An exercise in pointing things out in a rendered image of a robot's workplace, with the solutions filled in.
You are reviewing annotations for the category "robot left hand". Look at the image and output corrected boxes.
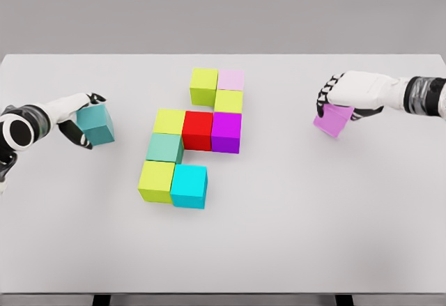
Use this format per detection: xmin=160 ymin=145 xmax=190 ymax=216
xmin=47 ymin=92 xmax=107 ymax=151

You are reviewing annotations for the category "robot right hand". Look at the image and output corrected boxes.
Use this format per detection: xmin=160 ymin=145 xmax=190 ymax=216
xmin=316 ymin=70 xmax=398 ymax=122

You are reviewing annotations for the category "teal cube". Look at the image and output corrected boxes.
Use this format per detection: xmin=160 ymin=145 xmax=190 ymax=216
xmin=75 ymin=103 xmax=116 ymax=146

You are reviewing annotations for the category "violet cube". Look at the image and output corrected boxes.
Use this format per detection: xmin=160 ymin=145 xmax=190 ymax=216
xmin=312 ymin=103 xmax=355 ymax=139

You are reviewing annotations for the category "yellow-green cube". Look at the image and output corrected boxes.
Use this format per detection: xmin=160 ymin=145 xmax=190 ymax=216
xmin=189 ymin=67 xmax=220 ymax=107
xmin=213 ymin=89 xmax=244 ymax=114
xmin=137 ymin=160 xmax=176 ymax=205
xmin=152 ymin=108 xmax=187 ymax=136

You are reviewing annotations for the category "sea-green cube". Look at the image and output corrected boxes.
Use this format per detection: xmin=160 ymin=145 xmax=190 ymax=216
xmin=145 ymin=132 xmax=185 ymax=165

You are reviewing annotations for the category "pale pink cube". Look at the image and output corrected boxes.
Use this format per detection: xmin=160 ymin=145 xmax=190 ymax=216
xmin=217 ymin=68 xmax=245 ymax=92

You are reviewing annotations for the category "red cube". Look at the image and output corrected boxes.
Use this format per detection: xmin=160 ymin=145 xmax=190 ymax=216
xmin=181 ymin=110 xmax=214 ymax=152

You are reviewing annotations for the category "magenta cube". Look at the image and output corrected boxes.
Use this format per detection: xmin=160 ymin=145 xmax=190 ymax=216
xmin=210 ymin=112 xmax=243 ymax=154

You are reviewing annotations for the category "cyan cube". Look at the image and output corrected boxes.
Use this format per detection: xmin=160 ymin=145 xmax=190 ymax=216
xmin=169 ymin=163 xmax=208 ymax=210

